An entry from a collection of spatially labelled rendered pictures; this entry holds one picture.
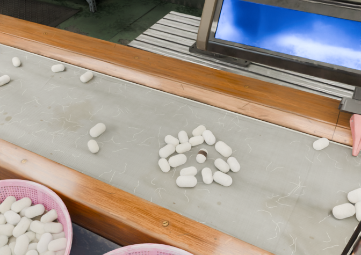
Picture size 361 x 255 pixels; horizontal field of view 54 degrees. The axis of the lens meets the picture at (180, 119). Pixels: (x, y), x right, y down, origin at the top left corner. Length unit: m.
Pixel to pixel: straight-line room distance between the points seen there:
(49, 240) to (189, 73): 0.49
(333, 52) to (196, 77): 0.51
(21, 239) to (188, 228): 0.27
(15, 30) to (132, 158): 0.63
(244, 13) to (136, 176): 0.39
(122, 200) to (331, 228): 0.35
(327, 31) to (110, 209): 0.42
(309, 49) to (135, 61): 0.61
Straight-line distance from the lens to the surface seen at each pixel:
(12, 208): 0.70
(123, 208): 0.61
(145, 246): 0.56
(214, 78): 0.86
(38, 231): 0.66
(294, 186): 0.69
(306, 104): 0.82
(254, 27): 0.41
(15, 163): 0.74
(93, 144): 0.73
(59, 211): 0.65
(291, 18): 0.40
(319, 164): 0.74
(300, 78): 1.07
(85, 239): 0.70
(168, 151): 0.69
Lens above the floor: 1.26
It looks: 42 degrees down
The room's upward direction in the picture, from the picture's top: 1 degrees counter-clockwise
